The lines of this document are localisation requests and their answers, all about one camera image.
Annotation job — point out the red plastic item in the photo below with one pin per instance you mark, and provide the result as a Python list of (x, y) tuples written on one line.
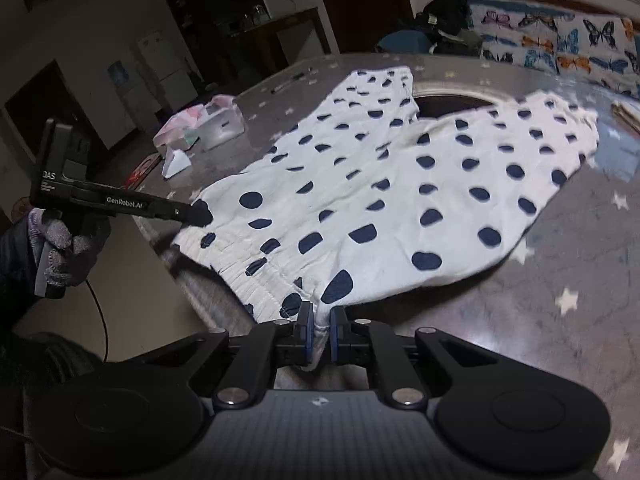
[(142, 170)]

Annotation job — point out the grey star tablecloth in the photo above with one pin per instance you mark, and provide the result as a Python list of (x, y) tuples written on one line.
[(550, 260)]

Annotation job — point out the round white mat beige edge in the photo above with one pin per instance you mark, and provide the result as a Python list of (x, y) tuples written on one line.
[(465, 89)]

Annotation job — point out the black pen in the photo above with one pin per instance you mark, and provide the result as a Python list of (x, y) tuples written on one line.
[(287, 83)]

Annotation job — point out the brown wooden door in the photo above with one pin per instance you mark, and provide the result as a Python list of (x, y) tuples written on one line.
[(370, 5)]

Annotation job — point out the white plastic bag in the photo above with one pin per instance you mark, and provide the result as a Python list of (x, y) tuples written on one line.
[(220, 125)]

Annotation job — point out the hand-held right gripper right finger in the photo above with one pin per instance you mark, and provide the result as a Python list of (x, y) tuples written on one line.
[(336, 332)]

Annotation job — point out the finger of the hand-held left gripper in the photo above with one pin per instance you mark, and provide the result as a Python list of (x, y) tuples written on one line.
[(200, 212)]

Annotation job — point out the black jacket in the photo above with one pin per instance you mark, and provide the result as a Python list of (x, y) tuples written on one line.
[(450, 10)]

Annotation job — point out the dark display cabinet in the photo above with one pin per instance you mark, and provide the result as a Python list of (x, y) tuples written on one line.
[(200, 10)]

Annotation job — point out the glass jar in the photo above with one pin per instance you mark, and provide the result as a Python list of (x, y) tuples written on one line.
[(256, 14)]

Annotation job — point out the person's left hand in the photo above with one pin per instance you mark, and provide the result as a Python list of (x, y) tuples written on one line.
[(75, 260)]

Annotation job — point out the wooden side table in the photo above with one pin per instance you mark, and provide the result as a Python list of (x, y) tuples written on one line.
[(280, 25)]

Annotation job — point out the olive green garment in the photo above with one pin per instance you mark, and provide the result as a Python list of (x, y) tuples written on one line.
[(460, 42)]

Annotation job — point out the white refrigerator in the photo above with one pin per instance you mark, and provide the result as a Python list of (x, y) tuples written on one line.
[(165, 70)]

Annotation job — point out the black round induction cooktop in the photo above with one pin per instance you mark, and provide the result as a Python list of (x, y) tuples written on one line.
[(450, 106)]

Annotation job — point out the white polka dot pants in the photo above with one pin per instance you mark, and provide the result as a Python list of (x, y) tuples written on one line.
[(330, 175)]

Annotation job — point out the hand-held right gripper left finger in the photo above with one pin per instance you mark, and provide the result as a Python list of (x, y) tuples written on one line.
[(307, 330)]

